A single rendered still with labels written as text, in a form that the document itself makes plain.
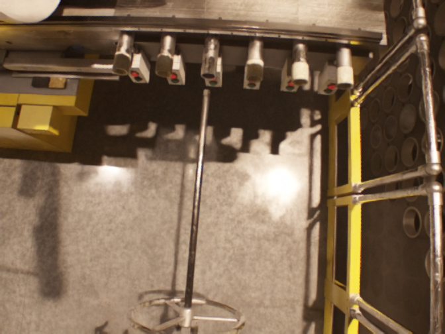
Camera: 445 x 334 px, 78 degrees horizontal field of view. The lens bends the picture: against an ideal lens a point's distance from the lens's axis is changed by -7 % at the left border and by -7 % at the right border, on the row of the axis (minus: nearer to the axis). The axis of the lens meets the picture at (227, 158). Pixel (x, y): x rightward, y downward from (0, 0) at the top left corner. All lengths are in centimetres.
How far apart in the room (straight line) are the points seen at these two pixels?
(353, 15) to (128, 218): 164
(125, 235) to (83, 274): 36
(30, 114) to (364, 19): 155
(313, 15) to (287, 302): 157
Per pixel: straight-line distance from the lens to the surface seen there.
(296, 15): 122
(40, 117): 165
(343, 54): 123
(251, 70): 112
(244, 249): 189
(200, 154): 103
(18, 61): 173
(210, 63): 113
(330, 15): 125
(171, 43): 120
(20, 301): 239
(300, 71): 114
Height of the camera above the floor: 187
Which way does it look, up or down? 79 degrees down
